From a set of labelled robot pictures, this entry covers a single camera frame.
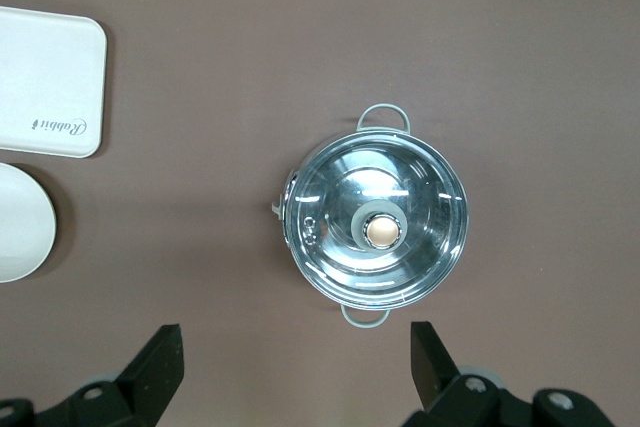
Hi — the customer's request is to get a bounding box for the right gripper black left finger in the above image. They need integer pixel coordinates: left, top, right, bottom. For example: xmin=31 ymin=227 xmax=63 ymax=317
xmin=0 ymin=324 xmax=187 ymax=427

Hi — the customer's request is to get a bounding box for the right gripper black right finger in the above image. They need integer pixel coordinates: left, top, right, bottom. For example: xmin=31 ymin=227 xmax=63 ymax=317
xmin=407 ymin=320 xmax=615 ymax=427

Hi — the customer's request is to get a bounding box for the round cream plate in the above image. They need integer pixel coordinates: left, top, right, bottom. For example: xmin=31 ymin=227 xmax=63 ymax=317
xmin=0 ymin=161 xmax=57 ymax=284

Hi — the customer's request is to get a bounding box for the cream tray with rabbit print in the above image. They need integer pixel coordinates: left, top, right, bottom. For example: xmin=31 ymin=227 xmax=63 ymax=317
xmin=0 ymin=5 xmax=109 ymax=159

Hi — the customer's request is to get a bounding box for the glass pot lid with knob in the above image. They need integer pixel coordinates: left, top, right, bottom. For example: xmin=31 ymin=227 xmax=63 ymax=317
xmin=285 ymin=131 xmax=470 ymax=308

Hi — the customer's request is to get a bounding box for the brown table cover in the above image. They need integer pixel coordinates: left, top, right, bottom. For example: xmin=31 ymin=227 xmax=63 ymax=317
xmin=0 ymin=0 xmax=640 ymax=427

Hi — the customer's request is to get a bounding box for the steel pot with grey handles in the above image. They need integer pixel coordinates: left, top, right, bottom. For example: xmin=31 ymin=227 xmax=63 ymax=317
xmin=269 ymin=103 xmax=471 ymax=331

